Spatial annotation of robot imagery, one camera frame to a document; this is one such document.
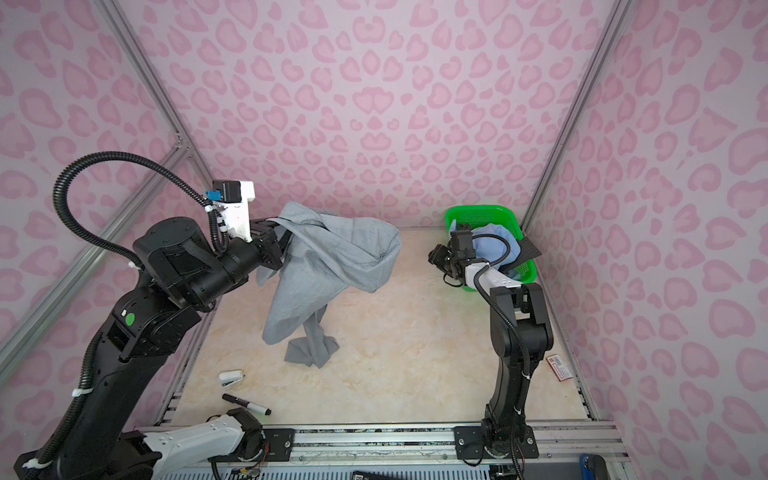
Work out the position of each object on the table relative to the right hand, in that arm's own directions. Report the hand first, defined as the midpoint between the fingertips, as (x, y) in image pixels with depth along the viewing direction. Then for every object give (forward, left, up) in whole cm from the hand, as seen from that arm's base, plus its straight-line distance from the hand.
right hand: (437, 253), depth 99 cm
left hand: (-26, +30, +41) cm, 57 cm away
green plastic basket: (+25, -21, -6) cm, 33 cm away
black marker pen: (-45, +51, -9) cm, 69 cm away
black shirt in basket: (+1, -30, 0) cm, 30 cm away
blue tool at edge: (-57, -32, -6) cm, 65 cm away
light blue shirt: (-2, -17, +5) cm, 18 cm away
